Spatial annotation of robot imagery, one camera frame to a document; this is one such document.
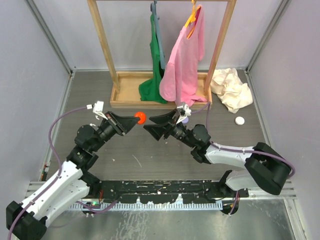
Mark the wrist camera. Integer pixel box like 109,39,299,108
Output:
86,100,107,120
176,102,192,124

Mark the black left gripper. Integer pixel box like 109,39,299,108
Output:
91,111,139,152

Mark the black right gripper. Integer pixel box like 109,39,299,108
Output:
143,108,197,149

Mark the wooden clothes rack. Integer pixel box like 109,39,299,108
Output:
87,0,236,109

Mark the yellow clothes hanger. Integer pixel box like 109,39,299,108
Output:
184,0,202,39

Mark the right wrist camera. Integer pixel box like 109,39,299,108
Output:
176,102,192,124

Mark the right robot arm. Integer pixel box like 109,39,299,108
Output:
144,109,295,197

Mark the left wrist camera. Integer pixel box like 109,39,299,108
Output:
86,100,107,120

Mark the green shirt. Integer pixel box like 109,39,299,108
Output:
138,15,167,104

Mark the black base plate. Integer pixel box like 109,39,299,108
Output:
83,180,236,204

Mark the cream crumpled cloth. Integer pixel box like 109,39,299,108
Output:
210,68,253,114

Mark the slotted cable duct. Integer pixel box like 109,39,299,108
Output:
69,199,223,211

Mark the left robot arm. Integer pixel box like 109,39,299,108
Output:
6,111,140,240

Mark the grey clothes hanger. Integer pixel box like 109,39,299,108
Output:
150,0,166,70

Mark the pink t-shirt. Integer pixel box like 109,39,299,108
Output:
159,5,207,107

